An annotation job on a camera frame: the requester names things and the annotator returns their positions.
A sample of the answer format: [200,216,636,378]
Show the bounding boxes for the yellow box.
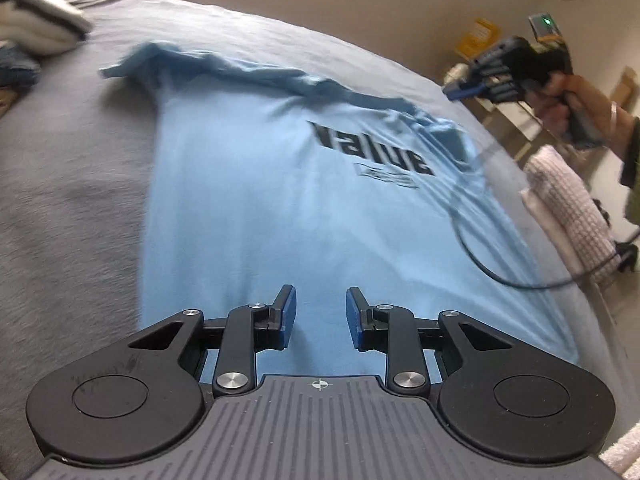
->
[456,17,501,58]

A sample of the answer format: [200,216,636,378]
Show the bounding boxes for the grey bed blanket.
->
[0,0,640,480]

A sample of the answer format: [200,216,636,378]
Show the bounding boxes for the cream desk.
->
[470,95,551,161]

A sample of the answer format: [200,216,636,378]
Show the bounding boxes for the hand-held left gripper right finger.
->
[346,286,513,395]

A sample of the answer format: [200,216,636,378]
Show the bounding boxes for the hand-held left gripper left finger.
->
[127,284,298,396]

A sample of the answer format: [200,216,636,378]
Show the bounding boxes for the pink checked folded sweater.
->
[522,145,621,286]

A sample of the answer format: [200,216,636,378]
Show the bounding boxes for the black cable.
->
[450,140,640,291]

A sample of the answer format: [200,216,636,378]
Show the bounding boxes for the light blue t-shirt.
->
[97,42,583,396]

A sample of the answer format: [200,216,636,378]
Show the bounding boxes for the cream folded cloth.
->
[520,187,596,291]

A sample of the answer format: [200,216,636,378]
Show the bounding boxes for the folded blue jeans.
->
[0,42,43,88]

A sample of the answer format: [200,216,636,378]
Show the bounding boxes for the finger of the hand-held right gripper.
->
[467,44,517,80]
[442,74,526,104]

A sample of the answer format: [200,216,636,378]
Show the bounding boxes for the white fluffy towel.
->
[597,422,640,478]

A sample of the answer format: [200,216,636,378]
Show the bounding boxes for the person's right hand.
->
[527,74,623,161]

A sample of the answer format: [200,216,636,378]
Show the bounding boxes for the white folded garment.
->
[0,0,93,56]

